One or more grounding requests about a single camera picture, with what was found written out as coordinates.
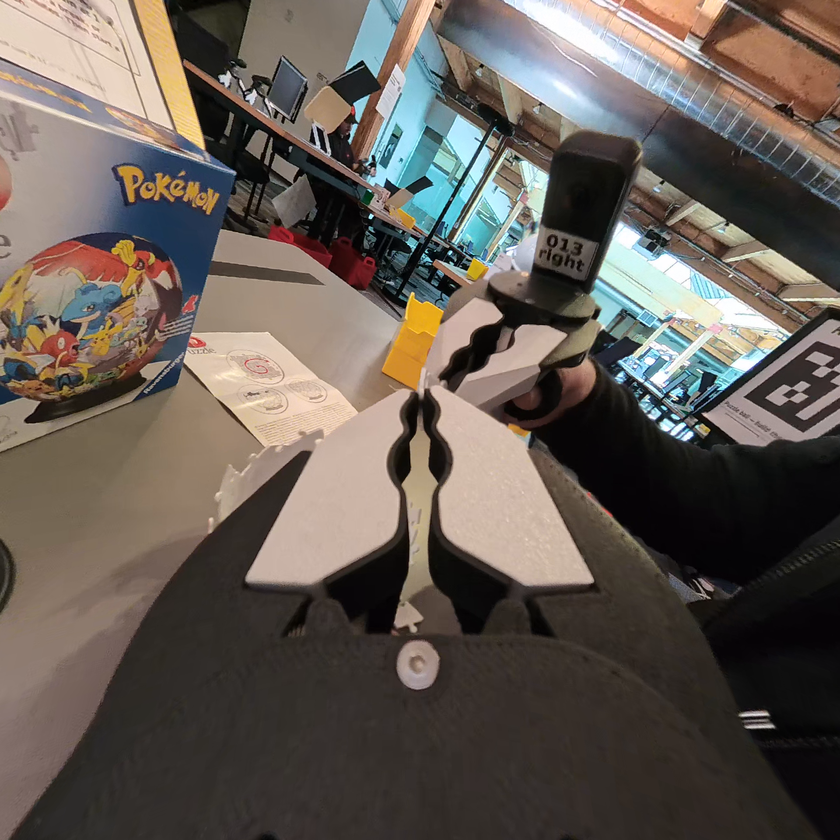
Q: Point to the white puzzle piece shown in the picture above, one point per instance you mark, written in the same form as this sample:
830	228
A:
424	384

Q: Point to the white instruction sheet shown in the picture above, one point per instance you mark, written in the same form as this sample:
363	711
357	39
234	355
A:
262	387

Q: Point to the red plastic bin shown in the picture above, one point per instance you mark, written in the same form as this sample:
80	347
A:
302	243
351	262

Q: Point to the half-built cartoon puzzle ball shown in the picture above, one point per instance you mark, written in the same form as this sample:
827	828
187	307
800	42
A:
262	459

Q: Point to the person's black jacket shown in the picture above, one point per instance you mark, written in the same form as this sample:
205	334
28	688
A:
787	623

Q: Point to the blue puzzle box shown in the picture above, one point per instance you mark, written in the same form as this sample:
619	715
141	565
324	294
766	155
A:
98	295

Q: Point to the white paper notice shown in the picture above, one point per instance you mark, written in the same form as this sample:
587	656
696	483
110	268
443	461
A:
392	90

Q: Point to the silver ventilation duct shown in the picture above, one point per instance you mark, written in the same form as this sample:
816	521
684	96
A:
656	59

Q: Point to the black round base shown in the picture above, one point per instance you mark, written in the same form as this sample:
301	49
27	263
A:
5	577

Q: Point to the white board with yellow edge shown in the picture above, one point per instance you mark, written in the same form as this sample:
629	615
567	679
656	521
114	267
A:
65	52

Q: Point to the small yellow bin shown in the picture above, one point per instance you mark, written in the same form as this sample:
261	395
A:
480	269

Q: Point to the yellow plastic bin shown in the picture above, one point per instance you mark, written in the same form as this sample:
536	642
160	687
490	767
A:
410	354

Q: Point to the person's right forearm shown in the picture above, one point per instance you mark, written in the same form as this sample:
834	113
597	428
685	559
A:
689	485

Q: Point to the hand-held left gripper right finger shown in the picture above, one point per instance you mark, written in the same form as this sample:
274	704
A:
505	518

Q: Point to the black light stand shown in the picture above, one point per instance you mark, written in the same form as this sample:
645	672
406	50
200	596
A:
459	190

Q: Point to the black and white tag sign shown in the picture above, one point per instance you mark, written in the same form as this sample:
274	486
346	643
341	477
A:
787	387

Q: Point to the white paper sheet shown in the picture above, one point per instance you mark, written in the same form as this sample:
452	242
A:
295	200

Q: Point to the black computer monitor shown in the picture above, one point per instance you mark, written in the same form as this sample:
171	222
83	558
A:
287	88

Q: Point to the wooden pillar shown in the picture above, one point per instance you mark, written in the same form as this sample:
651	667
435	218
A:
394	65

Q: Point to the person's right hand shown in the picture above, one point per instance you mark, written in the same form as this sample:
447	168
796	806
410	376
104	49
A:
577	387

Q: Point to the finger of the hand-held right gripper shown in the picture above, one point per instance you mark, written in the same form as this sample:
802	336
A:
463	328
518	361

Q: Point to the long wooden table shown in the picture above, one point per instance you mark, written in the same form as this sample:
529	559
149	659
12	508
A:
262	124

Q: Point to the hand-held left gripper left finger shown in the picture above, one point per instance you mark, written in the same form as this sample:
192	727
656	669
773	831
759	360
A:
328	518

